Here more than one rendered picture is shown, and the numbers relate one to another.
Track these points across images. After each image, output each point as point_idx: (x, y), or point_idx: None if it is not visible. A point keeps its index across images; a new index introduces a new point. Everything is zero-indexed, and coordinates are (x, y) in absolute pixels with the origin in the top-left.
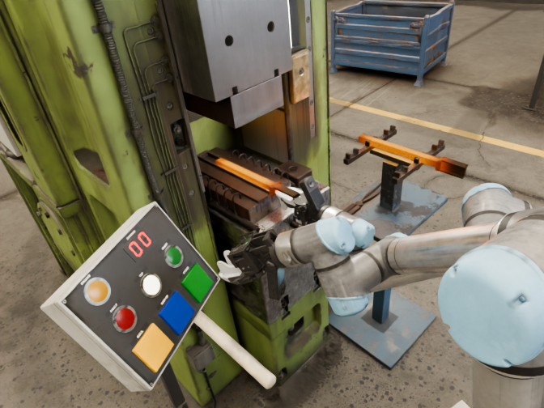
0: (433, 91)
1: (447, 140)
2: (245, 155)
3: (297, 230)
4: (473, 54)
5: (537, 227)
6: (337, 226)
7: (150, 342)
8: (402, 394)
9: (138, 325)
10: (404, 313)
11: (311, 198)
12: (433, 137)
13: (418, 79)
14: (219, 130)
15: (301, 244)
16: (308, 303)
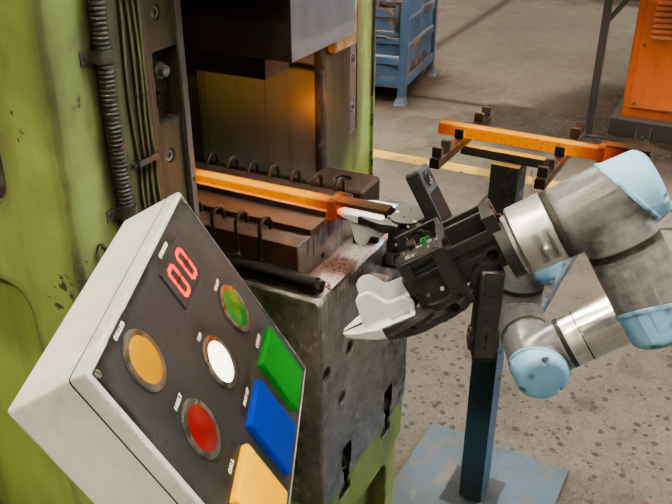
0: (429, 114)
1: (479, 186)
2: (238, 162)
3: (553, 189)
4: (471, 59)
5: None
6: (649, 160)
7: (254, 484)
8: None
9: (223, 447)
10: (513, 475)
11: (432, 206)
12: (454, 183)
13: (399, 95)
14: None
15: (577, 208)
16: (372, 463)
